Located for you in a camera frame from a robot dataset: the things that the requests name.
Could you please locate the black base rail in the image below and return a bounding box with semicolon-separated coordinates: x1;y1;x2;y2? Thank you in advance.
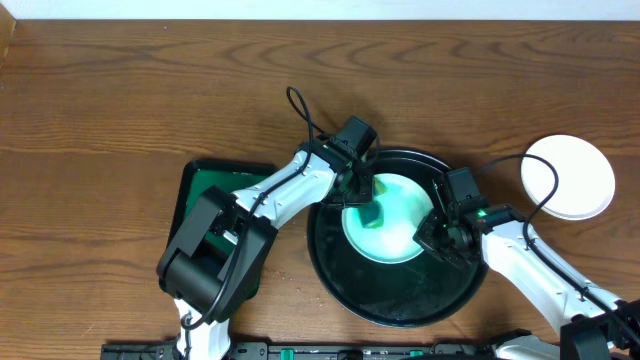
100;342;497;360

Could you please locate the black round tray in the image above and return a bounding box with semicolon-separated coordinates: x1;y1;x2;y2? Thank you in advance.
307;147;488;327

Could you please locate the green rectangular tray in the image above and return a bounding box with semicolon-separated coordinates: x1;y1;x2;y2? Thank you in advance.
160;159;276;308

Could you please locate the white plate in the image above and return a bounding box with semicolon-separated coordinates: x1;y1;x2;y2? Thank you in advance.
520;135;616;221

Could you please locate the mint green plate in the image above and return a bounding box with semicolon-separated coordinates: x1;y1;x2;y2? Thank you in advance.
341;173;433;264

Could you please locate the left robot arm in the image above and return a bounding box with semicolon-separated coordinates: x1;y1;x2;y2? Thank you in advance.
156;140;373;359

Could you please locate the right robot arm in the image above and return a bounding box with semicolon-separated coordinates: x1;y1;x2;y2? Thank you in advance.
413;205;639;359

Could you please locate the green yellow sponge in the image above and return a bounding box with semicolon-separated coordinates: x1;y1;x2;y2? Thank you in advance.
358;179;386;229

